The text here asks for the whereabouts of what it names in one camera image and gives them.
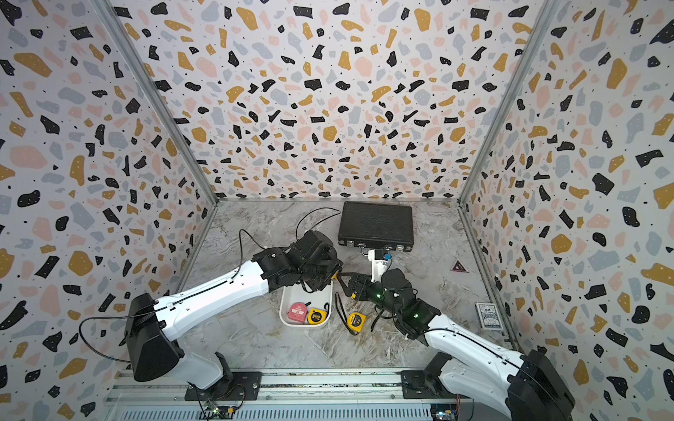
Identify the black ribbed metal case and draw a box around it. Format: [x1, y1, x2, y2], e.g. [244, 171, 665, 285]
[338, 202, 414, 252]

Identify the yellow front 3m tape measure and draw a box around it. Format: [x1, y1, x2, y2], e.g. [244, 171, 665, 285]
[306, 308, 328, 326]

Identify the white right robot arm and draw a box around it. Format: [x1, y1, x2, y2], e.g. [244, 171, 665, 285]
[337, 269, 575, 420]

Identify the aluminium corner post right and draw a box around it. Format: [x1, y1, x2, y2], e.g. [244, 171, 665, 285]
[458, 0, 560, 209]

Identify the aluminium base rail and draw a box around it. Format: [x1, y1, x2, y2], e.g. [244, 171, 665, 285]
[99, 367, 475, 421]

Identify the pink tape measure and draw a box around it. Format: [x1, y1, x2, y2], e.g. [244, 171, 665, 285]
[287, 302, 308, 324]

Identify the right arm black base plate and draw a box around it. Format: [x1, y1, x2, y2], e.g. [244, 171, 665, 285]
[400, 370, 455, 399]

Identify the aluminium corner post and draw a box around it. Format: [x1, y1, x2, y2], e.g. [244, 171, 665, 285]
[458, 0, 560, 209]
[91, 0, 219, 206]

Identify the playing card deck box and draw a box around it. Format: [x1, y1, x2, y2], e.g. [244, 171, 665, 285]
[475, 303, 504, 332]

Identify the aluminium corner post left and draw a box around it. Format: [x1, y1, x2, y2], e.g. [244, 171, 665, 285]
[91, 0, 219, 206]

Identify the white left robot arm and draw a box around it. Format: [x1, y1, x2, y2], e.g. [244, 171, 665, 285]
[125, 231, 342, 390]

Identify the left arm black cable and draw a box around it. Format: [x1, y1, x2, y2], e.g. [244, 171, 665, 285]
[77, 309, 159, 364]

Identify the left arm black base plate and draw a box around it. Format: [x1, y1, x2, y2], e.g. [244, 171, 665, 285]
[184, 371, 263, 403]

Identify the white plastic storage tray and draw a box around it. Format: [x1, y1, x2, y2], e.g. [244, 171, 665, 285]
[278, 284, 333, 329]

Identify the triangular all-in card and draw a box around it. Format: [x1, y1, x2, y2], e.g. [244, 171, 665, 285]
[451, 260, 468, 273]

